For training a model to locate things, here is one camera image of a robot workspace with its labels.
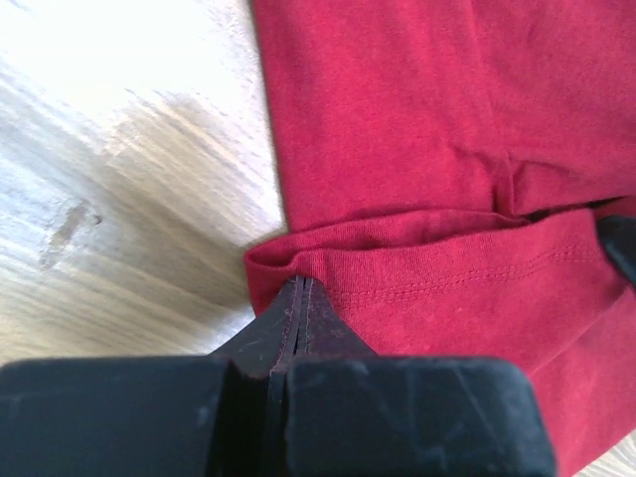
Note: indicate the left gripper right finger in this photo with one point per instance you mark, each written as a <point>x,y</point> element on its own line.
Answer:
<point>353,413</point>

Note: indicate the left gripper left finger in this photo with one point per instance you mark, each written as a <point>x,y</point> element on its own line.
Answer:
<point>201,415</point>

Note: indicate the red t shirt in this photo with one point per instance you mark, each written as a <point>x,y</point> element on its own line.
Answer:
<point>443,167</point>

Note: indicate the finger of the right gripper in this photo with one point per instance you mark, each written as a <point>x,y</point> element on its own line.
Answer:
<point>617,235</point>

